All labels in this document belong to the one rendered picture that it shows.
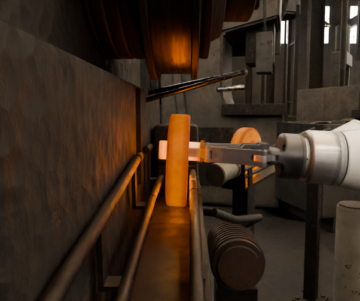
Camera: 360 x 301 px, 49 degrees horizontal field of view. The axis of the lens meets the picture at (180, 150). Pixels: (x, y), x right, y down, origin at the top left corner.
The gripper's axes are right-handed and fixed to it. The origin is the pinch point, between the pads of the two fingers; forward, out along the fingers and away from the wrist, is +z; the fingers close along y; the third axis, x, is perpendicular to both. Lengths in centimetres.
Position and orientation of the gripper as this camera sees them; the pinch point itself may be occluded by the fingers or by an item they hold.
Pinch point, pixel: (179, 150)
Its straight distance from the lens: 65.3
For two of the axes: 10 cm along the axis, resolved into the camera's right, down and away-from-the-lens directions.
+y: 0.2, -1.0, 9.9
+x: 0.5, -9.9, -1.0
